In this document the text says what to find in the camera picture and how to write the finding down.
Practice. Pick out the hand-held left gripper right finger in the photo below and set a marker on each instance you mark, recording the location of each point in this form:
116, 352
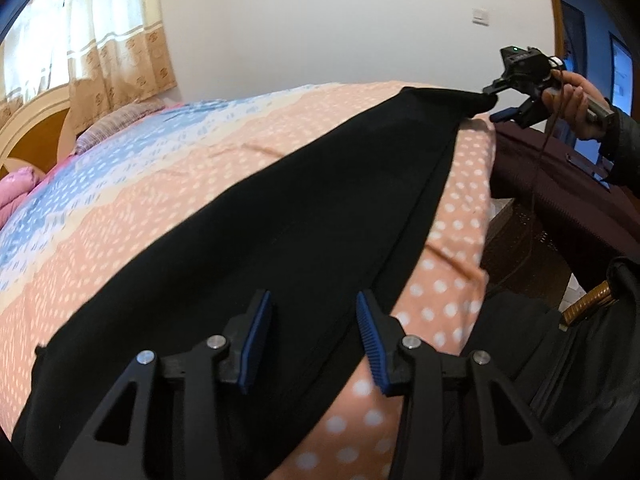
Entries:
372, 345

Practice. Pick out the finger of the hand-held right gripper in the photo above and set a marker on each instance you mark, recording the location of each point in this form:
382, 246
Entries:
502, 86
515, 112

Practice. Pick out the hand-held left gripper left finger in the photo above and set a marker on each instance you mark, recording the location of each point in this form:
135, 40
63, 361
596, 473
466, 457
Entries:
255, 340

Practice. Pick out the black pants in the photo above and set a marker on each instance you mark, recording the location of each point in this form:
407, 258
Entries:
300, 185

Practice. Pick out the person's right forearm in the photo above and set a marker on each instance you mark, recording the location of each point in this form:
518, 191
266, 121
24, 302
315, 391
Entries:
625, 150

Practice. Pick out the person's right hand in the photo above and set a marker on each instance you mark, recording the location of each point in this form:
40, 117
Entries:
575, 110

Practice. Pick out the dark maroon jacket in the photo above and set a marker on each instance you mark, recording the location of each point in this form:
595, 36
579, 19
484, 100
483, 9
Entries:
575, 210

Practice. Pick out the brown woven basket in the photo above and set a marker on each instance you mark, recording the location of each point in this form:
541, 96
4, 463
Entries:
525, 250

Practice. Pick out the dotted pastel bed sheet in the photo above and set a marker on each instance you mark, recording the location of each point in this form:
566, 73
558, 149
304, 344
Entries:
150, 185

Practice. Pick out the black jacket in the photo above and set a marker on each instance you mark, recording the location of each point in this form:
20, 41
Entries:
590, 385

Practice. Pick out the grey pink striped pillow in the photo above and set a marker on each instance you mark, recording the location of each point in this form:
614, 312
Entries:
115, 120

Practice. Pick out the pink folded quilt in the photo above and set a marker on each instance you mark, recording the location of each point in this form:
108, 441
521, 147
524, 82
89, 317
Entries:
20, 185

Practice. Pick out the cream arched wooden headboard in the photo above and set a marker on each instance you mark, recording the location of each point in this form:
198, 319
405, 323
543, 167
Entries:
35, 135

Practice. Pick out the beige patterned curtain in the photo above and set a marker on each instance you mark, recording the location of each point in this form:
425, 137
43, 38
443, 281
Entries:
100, 35

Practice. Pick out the white wall switch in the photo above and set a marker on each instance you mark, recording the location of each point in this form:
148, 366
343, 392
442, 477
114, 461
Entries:
481, 16

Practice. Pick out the wooden door frame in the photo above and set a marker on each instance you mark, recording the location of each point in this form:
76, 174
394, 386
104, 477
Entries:
554, 5

